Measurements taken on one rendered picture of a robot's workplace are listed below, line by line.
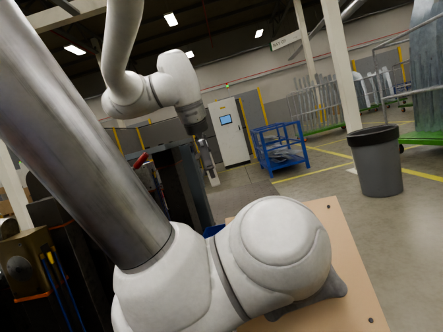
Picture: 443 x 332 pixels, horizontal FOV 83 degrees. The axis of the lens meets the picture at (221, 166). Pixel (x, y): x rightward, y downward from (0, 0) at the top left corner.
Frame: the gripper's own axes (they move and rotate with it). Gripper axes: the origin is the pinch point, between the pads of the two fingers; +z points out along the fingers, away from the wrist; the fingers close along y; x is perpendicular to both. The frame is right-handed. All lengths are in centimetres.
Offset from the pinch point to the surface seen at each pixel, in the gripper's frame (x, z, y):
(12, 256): -38, -15, 39
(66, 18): -139, -142, -356
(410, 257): 105, 121, -34
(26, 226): -329, 119, -295
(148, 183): -28.1, 2.9, -18.1
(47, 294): -35, -7, 42
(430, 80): 328, 87, -255
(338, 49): 212, 8, -282
